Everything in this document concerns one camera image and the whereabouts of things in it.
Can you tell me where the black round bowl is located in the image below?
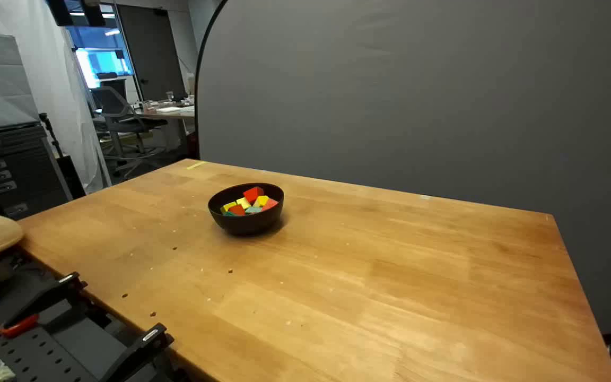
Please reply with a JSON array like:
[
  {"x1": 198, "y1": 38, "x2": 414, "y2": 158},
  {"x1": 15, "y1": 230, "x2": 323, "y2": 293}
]
[{"x1": 205, "y1": 181, "x2": 287, "y2": 237}]

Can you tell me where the grey collapsible backdrop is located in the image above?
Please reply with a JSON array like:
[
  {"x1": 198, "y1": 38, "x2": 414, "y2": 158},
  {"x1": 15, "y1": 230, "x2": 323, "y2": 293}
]
[{"x1": 194, "y1": 0, "x2": 611, "y2": 337}]

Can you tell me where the white desk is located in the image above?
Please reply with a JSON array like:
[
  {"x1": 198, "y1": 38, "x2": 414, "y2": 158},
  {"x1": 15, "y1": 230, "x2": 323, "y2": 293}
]
[{"x1": 134, "y1": 100, "x2": 198, "y2": 124}]

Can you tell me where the dark office chair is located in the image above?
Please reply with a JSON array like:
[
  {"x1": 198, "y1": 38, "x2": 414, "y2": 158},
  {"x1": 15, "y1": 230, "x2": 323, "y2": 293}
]
[{"x1": 91, "y1": 83, "x2": 157, "y2": 179}]

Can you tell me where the bright blue monitor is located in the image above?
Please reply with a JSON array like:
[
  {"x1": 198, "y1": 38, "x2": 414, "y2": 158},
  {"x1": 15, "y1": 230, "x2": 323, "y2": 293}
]
[{"x1": 72, "y1": 25, "x2": 136, "y2": 91}]

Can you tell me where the black stand leg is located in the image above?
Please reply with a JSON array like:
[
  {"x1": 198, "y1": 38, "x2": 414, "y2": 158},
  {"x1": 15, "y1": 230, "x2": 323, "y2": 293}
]
[{"x1": 38, "y1": 110, "x2": 89, "y2": 202}]

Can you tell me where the black perforated breadboard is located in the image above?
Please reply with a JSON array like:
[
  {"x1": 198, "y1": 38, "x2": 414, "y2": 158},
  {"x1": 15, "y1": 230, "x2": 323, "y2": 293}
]
[{"x1": 0, "y1": 250, "x2": 181, "y2": 382}]

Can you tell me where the white fabric curtain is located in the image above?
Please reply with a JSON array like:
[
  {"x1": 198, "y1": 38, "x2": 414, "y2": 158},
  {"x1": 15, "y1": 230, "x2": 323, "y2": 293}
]
[{"x1": 0, "y1": 0, "x2": 113, "y2": 195}]

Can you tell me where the black labelled cabinet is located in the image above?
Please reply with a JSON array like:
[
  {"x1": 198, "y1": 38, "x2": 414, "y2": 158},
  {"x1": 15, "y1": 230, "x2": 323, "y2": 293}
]
[{"x1": 0, "y1": 120, "x2": 73, "y2": 221}]

